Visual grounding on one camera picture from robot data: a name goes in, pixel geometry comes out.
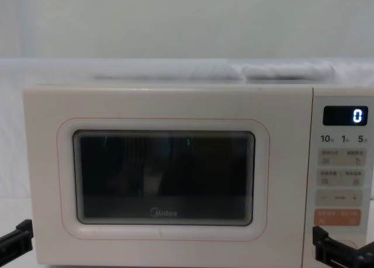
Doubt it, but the microwave control panel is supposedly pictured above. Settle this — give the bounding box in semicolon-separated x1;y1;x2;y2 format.
303;86;374;268

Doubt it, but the cream microwave oven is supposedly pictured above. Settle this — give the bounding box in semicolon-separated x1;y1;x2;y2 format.
22;82;374;268

